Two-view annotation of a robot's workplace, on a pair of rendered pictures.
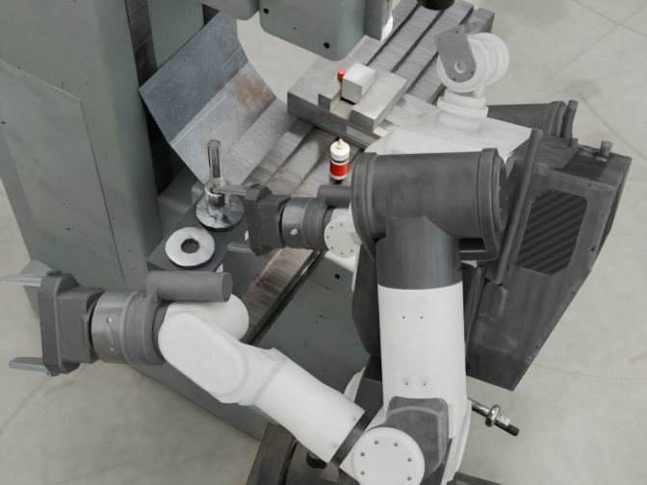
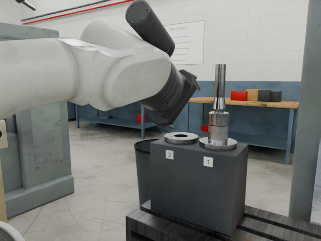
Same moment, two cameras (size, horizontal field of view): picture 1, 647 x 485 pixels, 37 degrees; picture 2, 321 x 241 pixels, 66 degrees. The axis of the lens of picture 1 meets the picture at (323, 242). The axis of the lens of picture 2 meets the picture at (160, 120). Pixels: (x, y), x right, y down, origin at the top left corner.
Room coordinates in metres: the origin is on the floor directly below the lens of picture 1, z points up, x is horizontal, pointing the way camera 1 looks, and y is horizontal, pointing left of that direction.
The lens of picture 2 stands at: (1.05, -0.40, 1.27)
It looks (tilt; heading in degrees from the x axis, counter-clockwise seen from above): 10 degrees down; 95
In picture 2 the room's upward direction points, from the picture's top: straight up
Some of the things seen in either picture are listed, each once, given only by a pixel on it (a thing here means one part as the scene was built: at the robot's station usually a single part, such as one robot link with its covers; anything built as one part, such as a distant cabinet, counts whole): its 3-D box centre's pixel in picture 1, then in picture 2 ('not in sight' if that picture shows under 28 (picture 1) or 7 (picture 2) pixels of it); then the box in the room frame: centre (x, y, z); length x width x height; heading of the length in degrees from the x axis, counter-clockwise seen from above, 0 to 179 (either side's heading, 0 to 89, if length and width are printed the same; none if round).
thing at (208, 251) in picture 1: (209, 259); (197, 175); (1.09, 0.22, 1.02); 0.22 x 0.12 x 0.20; 153
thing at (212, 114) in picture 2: (218, 188); (218, 114); (1.13, 0.20, 1.18); 0.05 x 0.05 x 0.01
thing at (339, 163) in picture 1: (339, 156); not in sight; (1.41, -0.03, 0.97); 0.04 x 0.04 x 0.11
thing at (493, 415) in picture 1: (477, 407); not in sight; (1.07, -0.38, 0.50); 0.22 x 0.06 x 0.06; 61
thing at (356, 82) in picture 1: (358, 84); not in sight; (1.58, -0.06, 1.03); 0.06 x 0.05 x 0.06; 150
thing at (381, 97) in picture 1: (379, 100); not in sight; (1.56, -0.11, 1.01); 0.15 x 0.06 x 0.04; 150
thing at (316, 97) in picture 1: (368, 107); not in sight; (1.57, -0.09, 0.97); 0.35 x 0.15 x 0.11; 60
